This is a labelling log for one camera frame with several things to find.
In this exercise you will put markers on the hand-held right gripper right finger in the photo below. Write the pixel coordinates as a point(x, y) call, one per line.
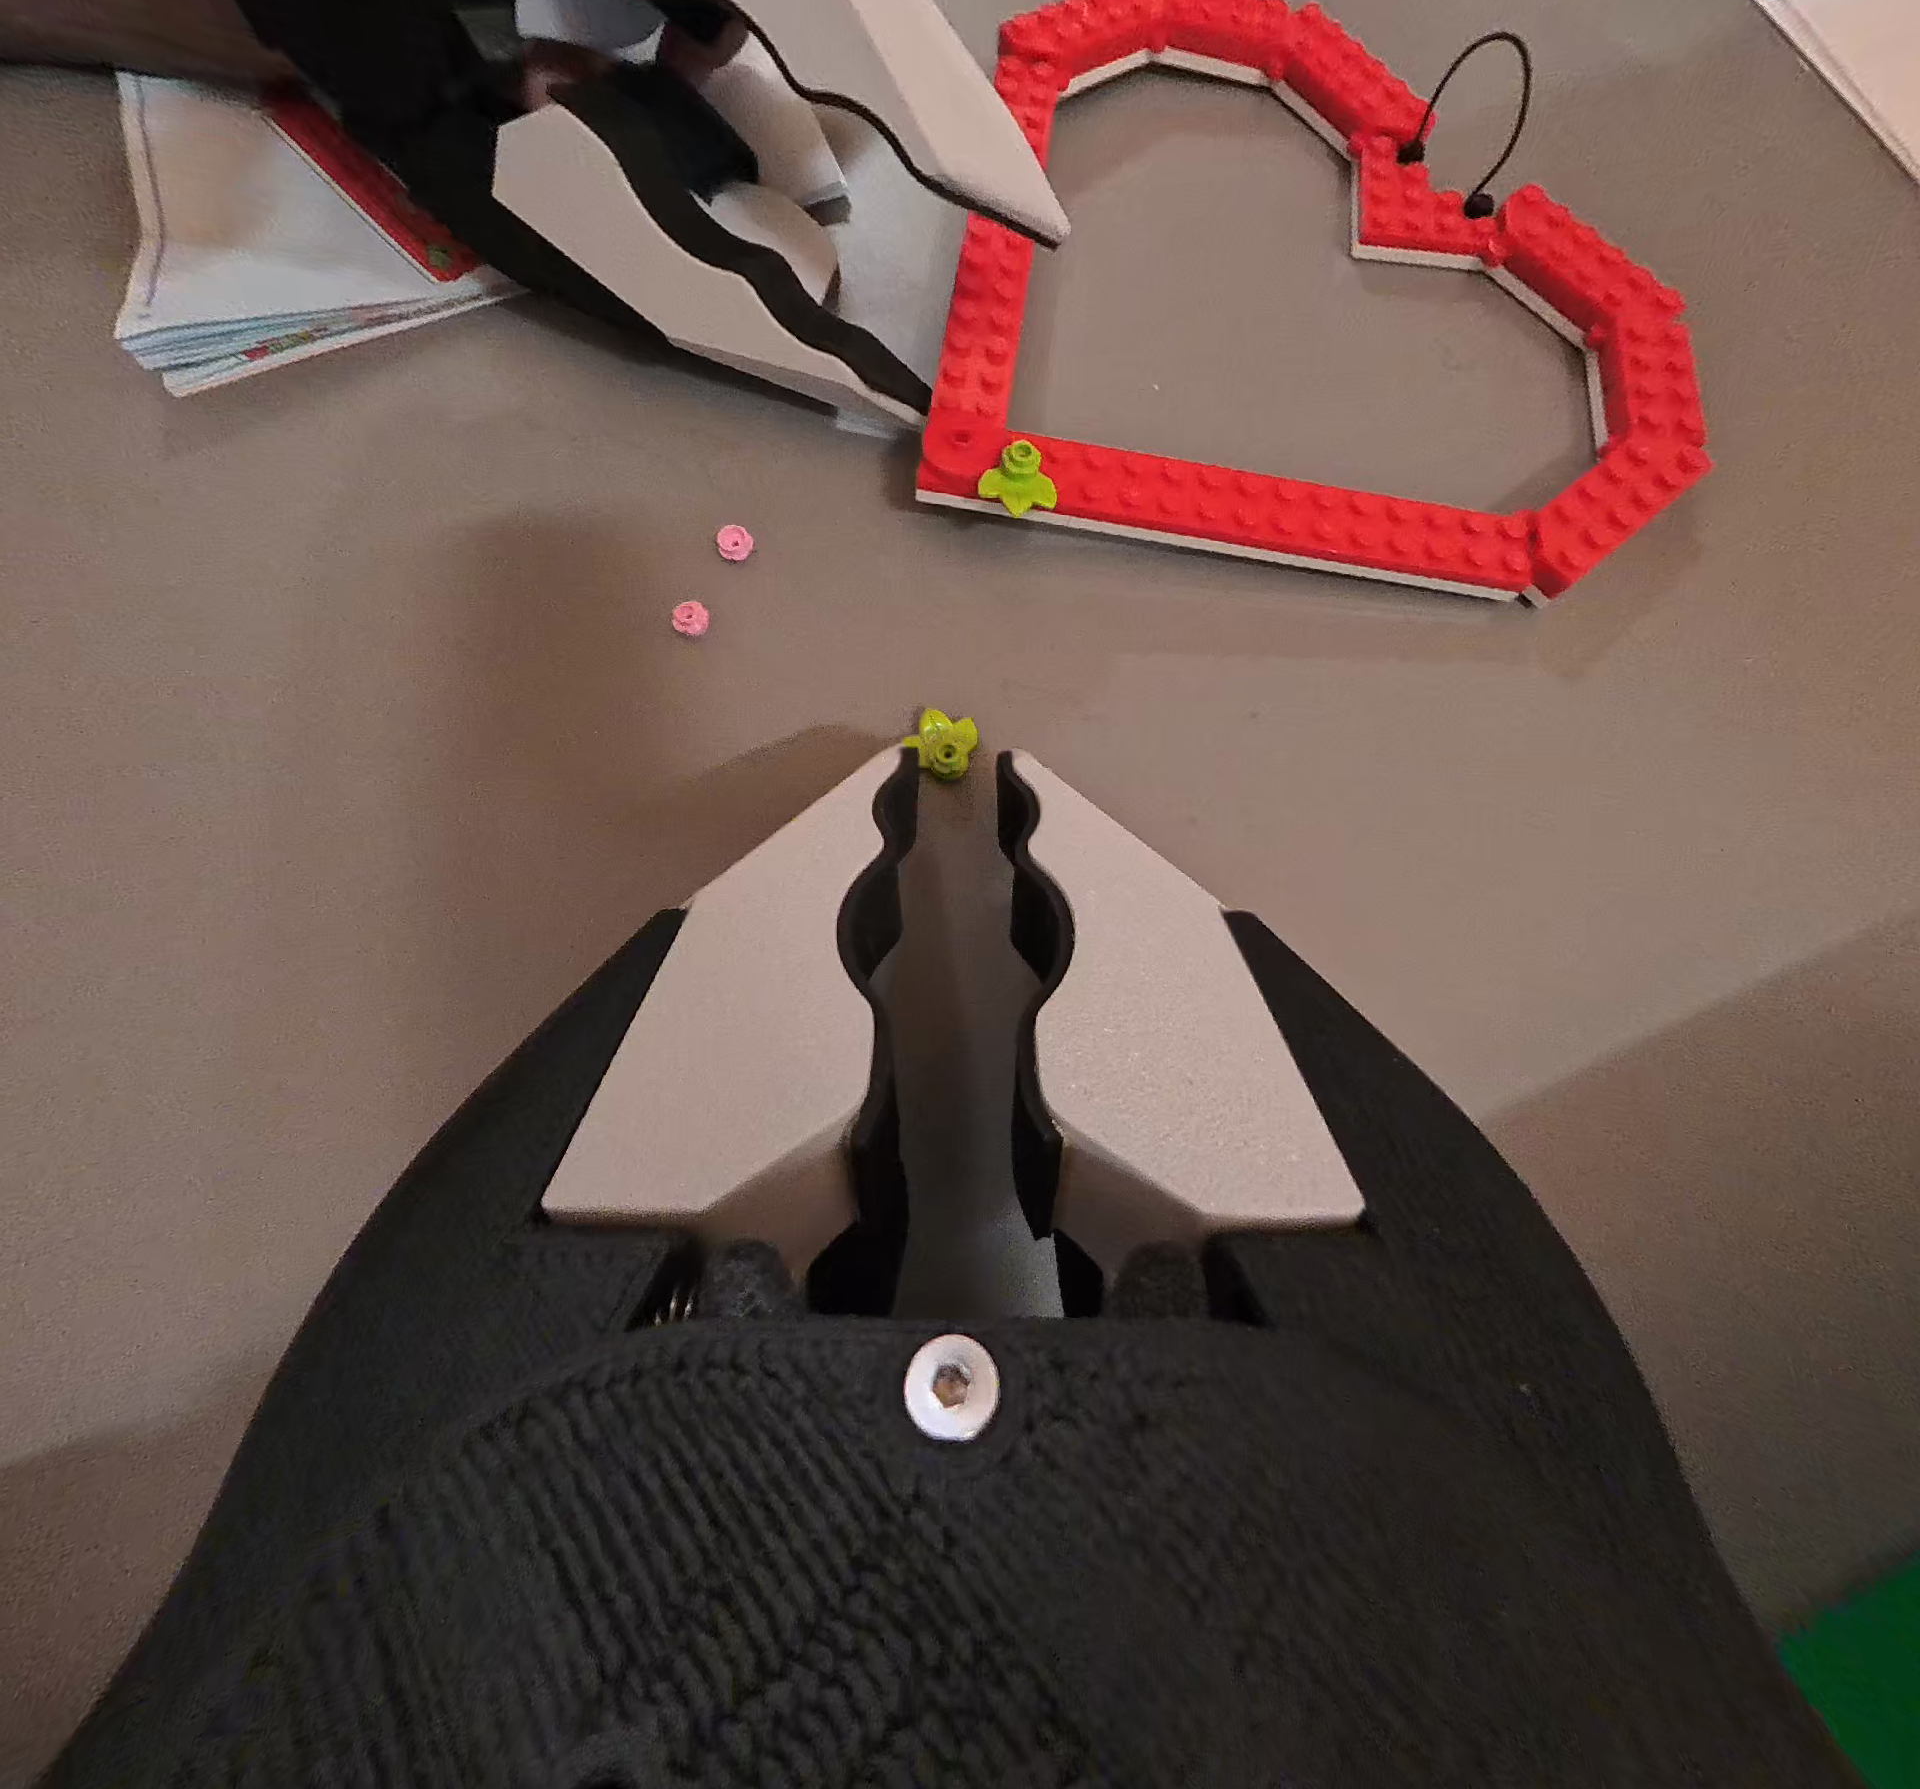
point(1199, 1054)

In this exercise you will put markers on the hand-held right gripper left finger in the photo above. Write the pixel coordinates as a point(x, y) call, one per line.
point(705, 1054)

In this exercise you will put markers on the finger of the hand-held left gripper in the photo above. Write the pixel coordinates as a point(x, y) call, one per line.
point(599, 215)
point(856, 19)

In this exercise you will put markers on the lime green lego leaf piece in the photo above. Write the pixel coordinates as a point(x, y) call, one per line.
point(945, 747)
point(1018, 477)

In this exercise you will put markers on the red lego heart frame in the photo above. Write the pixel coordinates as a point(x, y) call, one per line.
point(1276, 508)

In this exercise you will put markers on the lego instruction booklet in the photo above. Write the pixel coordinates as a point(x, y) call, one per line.
point(239, 243)

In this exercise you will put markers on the green plastic bin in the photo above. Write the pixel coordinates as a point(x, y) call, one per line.
point(1874, 1693)

